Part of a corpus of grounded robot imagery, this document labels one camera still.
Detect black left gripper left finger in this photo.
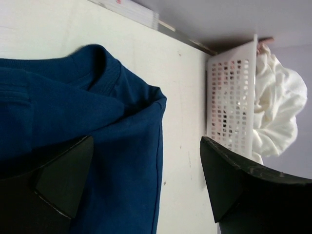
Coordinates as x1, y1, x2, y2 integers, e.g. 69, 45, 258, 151
0, 136, 94, 234

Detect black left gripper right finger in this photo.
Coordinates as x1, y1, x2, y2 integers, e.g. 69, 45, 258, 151
200, 136, 312, 234

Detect blue t shirt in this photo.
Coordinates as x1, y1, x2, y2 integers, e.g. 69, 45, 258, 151
0, 44, 167, 234

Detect white t shirt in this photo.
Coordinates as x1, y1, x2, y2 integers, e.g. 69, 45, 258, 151
251, 44, 308, 164

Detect white perforated basket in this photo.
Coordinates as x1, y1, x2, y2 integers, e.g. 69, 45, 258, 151
206, 35, 258, 157

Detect pink clothes in basket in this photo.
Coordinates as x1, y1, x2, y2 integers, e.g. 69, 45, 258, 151
256, 37, 274, 54

